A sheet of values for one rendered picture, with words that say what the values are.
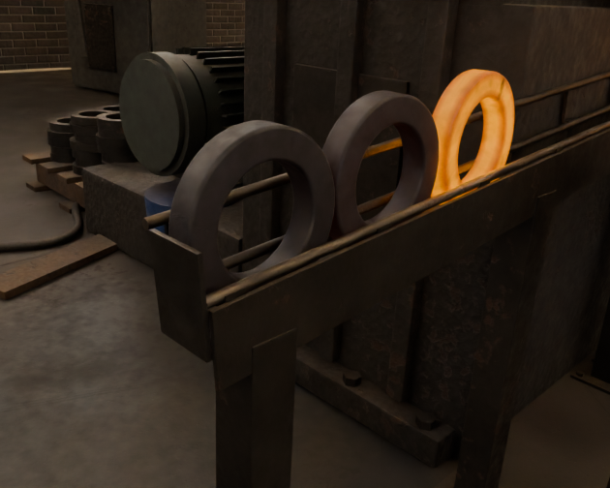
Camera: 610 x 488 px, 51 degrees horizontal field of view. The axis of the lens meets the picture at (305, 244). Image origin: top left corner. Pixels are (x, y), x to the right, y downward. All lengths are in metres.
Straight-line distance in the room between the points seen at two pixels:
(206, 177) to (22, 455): 0.99
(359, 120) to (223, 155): 0.18
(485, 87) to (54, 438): 1.08
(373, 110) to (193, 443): 0.91
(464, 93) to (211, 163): 0.37
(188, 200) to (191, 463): 0.87
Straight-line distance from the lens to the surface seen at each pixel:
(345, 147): 0.67
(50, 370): 1.69
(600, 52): 1.37
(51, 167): 2.88
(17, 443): 1.48
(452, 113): 0.81
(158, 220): 0.61
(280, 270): 0.61
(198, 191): 0.55
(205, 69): 2.06
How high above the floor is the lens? 0.88
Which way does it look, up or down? 22 degrees down
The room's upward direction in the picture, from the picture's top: 3 degrees clockwise
